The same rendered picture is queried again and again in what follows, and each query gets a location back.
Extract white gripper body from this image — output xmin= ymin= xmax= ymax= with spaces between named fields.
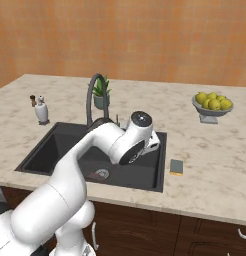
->
xmin=149 ymin=130 xmax=162 ymax=150

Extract black kitchen sink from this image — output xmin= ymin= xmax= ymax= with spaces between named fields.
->
xmin=14 ymin=121 xmax=168 ymax=194

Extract grey and yellow sponge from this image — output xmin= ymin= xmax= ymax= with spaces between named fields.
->
xmin=169 ymin=158 xmax=184 ymax=177

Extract round sink drain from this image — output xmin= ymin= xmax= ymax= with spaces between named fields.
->
xmin=94 ymin=168 xmax=110 ymax=179

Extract green plant in grey pot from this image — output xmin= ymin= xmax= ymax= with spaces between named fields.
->
xmin=87 ymin=75 xmax=113 ymax=111

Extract dark grey arched tap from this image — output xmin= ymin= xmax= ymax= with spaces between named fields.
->
xmin=86 ymin=73 xmax=115 ymax=129

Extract dark brown cupboard door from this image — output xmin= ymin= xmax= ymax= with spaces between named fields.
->
xmin=173 ymin=215 xmax=246 ymax=256
xmin=82 ymin=200 xmax=182 ymax=256
xmin=0 ymin=185 xmax=33 ymax=209

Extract white soap dispenser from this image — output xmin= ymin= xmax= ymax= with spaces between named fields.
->
xmin=34 ymin=95 xmax=51 ymax=126

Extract grey pedestal fruit bowl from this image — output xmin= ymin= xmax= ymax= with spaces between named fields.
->
xmin=191 ymin=95 xmax=235 ymax=125

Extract white cupboard handle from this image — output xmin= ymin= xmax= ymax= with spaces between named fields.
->
xmin=91 ymin=221 xmax=100 ymax=251
xmin=237 ymin=228 xmax=246 ymax=242

